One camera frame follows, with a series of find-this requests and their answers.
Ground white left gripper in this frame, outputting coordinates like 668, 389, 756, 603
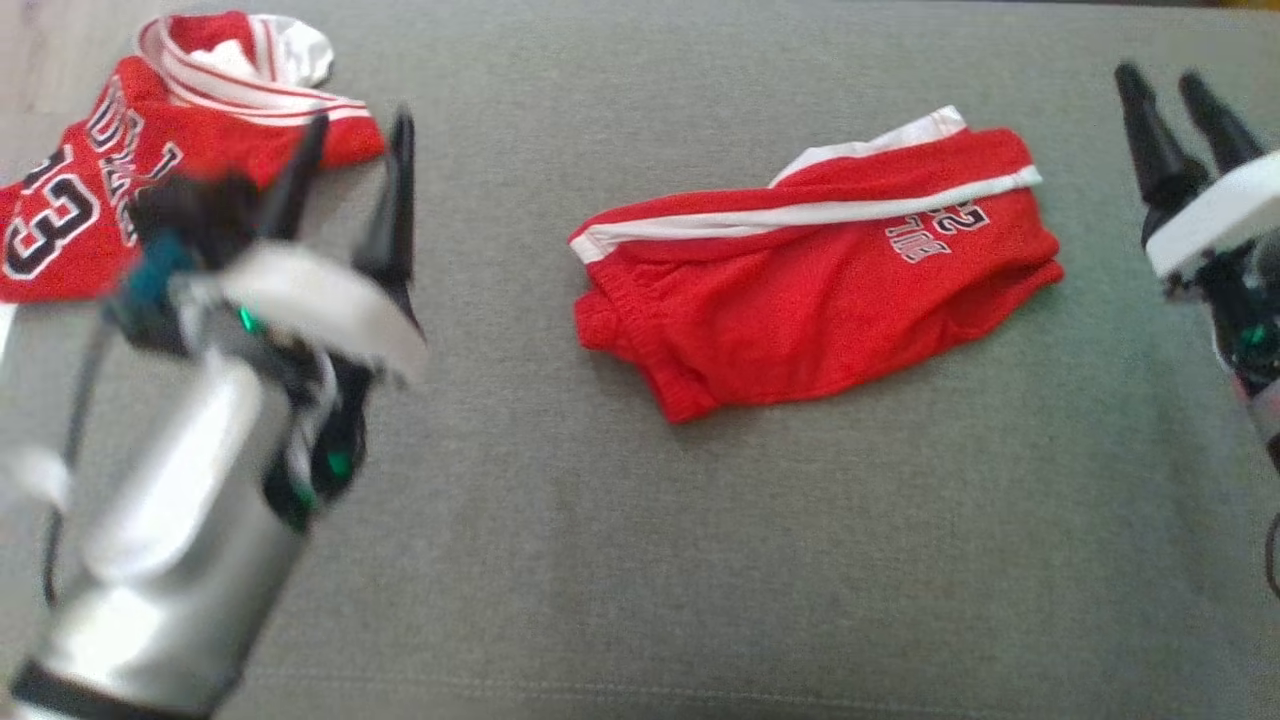
170, 105, 433, 533

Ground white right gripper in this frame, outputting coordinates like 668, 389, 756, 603
1114, 61, 1280, 396

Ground red basketball jersey white sleeves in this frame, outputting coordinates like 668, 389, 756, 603
0, 10, 389, 305

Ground red shorts white stripe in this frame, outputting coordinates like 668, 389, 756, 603
567, 104, 1065, 426

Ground grey sofa seat cushion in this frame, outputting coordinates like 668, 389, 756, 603
0, 0, 1280, 720

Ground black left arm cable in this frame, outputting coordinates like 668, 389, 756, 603
0, 235, 203, 613

